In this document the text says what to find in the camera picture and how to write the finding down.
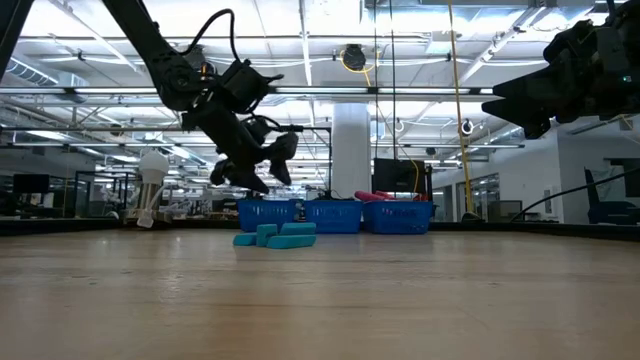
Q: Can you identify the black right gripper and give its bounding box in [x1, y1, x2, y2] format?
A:
[481, 0, 640, 141]

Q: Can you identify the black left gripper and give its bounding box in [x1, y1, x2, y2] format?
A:
[180, 97, 300, 196]

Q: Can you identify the blue slotted plastic basket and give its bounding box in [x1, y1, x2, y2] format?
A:
[361, 199, 435, 236]
[237, 198, 300, 234]
[302, 199, 365, 235]

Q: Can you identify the white building column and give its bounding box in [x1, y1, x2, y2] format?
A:
[331, 102, 373, 201]

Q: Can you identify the white bulb table lamp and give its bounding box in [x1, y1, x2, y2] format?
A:
[134, 148, 171, 224]

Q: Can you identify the black equipment case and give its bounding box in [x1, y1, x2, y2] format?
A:
[372, 158, 428, 201]

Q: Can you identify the blue chair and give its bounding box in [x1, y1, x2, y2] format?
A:
[583, 167, 640, 226]

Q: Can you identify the black metal stand frame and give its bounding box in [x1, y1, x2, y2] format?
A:
[279, 124, 334, 200]

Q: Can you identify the yellow hanging cable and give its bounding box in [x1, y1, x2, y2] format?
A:
[446, 0, 475, 217]

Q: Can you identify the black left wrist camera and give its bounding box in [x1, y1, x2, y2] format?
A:
[218, 58, 285, 116]

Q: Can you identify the black slanting cable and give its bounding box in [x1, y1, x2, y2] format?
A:
[509, 166, 640, 224]

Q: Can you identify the white lamp cable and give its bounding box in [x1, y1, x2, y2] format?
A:
[135, 184, 191, 230]

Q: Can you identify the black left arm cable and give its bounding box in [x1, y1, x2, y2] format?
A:
[178, 8, 237, 64]

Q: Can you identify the black ceiling cord reel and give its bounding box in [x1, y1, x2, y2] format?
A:
[341, 43, 369, 73]

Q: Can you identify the black hanging cable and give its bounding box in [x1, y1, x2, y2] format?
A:
[388, 0, 398, 162]
[372, 0, 380, 162]

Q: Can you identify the black aluminium table frame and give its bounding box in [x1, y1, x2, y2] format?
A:
[0, 216, 640, 244]

